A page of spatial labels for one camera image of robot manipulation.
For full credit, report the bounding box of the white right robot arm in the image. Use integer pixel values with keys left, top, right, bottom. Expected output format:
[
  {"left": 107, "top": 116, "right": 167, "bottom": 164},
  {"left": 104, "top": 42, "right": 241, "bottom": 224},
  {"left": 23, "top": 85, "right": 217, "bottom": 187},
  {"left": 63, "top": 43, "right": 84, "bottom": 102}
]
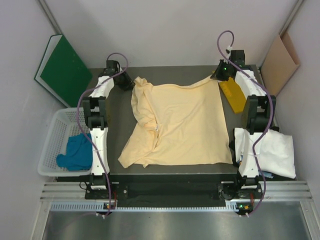
[{"left": 211, "top": 46, "right": 276, "bottom": 198}]

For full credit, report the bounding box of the white plastic basket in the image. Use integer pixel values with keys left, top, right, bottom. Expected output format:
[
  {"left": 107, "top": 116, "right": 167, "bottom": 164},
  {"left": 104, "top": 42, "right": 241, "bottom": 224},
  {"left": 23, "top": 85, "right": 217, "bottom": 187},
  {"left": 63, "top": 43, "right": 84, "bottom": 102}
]
[{"left": 37, "top": 107, "right": 91, "bottom": 177}]

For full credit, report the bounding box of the cream yellow t shirt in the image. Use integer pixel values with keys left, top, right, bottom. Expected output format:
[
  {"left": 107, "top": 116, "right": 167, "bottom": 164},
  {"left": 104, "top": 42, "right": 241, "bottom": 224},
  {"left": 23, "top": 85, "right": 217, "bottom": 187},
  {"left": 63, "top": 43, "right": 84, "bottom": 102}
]
[{"left": 118, "top": 77, "right": 232, "bottom": 168}]

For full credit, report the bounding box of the blue t shirt in basket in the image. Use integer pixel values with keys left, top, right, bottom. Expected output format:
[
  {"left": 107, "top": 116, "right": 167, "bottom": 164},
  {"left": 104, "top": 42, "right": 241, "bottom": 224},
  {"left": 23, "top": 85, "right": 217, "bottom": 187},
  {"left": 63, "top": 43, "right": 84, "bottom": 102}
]
[{"left": 56, "top": 133, "right": 93, "bottom": 171}]

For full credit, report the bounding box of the yellow plastic folder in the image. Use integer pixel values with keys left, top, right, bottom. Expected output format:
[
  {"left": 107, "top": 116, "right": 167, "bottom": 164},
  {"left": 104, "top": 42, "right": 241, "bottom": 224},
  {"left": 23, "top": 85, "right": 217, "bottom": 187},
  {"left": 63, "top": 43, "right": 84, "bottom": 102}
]
[{"left": 218, "top": 77, "right": 246, "bottom": 114}]

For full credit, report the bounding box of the aluminium frame rail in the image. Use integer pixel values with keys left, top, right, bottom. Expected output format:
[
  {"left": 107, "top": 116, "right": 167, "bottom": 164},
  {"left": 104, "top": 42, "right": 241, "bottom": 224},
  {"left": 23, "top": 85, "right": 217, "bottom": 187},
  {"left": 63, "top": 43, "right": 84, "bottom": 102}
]
[{"left": 40, "top": 181, "right": 313, "bottom": 202}]

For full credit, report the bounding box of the beige cardboard folder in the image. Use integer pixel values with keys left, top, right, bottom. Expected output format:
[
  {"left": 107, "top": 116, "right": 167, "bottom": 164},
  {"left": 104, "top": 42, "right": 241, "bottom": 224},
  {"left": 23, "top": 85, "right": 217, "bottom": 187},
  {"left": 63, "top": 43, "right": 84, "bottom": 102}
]
[{"left": 260, "top": 32, "right": 300, "bottom": 96}]

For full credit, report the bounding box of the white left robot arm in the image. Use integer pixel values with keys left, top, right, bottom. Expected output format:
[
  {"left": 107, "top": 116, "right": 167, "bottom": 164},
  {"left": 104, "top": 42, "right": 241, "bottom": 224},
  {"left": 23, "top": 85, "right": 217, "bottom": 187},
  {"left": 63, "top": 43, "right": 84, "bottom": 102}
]
[{"left": 81, "top": 59, "right": 135, "bottom": 199}]

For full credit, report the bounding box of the white folded t shirt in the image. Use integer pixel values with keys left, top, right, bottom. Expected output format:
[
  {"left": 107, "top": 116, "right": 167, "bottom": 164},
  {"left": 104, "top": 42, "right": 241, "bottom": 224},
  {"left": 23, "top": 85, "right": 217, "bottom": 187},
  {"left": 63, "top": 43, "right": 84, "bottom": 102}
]
[{"left": 234, "top": 128, "right": 296, "bottom": 179}]

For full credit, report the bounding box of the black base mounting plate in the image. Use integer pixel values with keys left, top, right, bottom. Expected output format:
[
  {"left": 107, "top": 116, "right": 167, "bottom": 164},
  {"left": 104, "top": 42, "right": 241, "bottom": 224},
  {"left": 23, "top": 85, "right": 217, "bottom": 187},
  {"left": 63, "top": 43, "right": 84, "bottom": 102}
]
[{"left": 85, "top": 182, "right": 263, "bottom": 203}]

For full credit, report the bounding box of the perforated cable duct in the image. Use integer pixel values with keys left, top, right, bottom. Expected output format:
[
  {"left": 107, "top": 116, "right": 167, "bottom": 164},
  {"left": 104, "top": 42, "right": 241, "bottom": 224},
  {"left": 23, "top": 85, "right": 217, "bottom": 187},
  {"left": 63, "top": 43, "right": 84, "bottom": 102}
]
[{"left": 50, "top": 201, "right": 250, "bottom": 213}]

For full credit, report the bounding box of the green binder folder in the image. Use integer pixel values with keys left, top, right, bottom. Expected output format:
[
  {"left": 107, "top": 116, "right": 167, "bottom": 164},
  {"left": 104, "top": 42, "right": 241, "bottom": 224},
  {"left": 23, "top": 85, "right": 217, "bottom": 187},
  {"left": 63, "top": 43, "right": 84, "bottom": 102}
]
[{"left": 34, "top": 34, "right": 92, "bottom": 108}]

